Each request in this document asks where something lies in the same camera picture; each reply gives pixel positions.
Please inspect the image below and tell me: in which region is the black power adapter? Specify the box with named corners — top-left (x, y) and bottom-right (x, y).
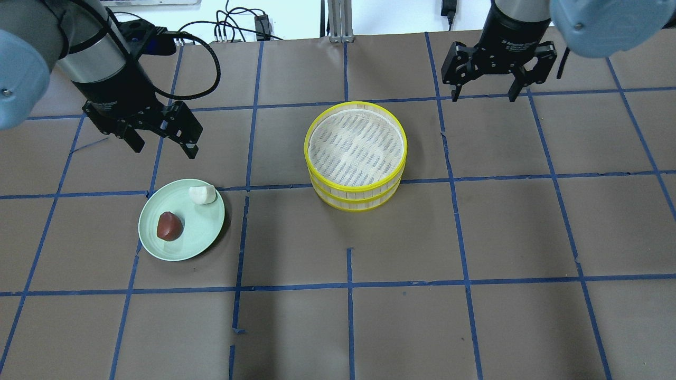
top-left (441, 0), bottom-right (458, 19)

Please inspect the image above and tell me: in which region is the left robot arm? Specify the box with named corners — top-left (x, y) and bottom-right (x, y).
top-left (1, 1), bottom-right (215, 159)

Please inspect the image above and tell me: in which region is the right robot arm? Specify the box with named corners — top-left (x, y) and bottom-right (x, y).
top-left (441, 1), bottom-right (675, 102)

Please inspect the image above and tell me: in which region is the yellow steamer layer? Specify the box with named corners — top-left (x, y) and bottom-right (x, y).
top-left (309, 170), bottom-right (403, 212)
top-left (303, 101), bottom-right (408, 192)

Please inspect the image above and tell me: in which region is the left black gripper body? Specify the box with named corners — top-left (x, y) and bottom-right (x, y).
top-left (82, 79), bottom-right (203, 140)

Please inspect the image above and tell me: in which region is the light green plate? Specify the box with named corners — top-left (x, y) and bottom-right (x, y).
top-left (137, 179), bottom-right (226, 262)

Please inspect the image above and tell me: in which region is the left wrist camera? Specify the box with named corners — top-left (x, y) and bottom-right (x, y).
top-left (118, 19), bottom-right (177, 59)

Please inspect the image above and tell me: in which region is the red-brown bun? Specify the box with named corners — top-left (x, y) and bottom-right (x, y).
top-left (155, 211), bottom-right (184, 241)

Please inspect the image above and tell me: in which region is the white bun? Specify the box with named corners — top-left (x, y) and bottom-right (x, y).
top-left (188, 185), bottom-right (217, 205)

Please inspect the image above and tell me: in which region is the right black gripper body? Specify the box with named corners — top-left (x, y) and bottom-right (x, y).
top-left (442, 21), bottom-right (558, 85)

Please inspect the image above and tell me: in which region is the aluminium frame post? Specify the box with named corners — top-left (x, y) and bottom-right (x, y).
top-left (326, 1), bottom-right (354, 43)

